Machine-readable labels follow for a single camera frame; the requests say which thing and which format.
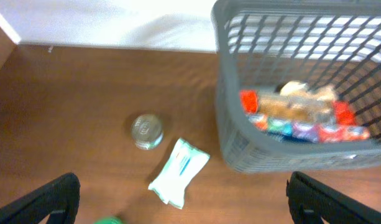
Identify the small tin can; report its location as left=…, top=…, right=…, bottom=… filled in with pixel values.
left=131, top=114, right=163, bottom=151

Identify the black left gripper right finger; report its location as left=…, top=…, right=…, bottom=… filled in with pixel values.
left=286, top=171, right=381, bottom=224

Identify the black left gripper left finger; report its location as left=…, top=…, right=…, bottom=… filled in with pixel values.
left=0, top=172, right=80, bottom=224

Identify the green lid jar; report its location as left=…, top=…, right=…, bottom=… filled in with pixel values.
left=94, top=217, right=124, bottom=224

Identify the grey plastic basket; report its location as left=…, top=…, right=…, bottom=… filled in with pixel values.
left=212, top=1, right=381, bottom=173

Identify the light green wipes pack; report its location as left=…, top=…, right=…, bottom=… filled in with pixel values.
left=148, top=138, right=210, bottom=209

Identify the red orange pasta pack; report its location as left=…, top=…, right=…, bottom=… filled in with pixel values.
left=239, top=90, right=357, bottom=126

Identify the blue tissue pack box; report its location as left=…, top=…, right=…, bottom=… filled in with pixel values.
left=247, top=113, right=370, bottom=144

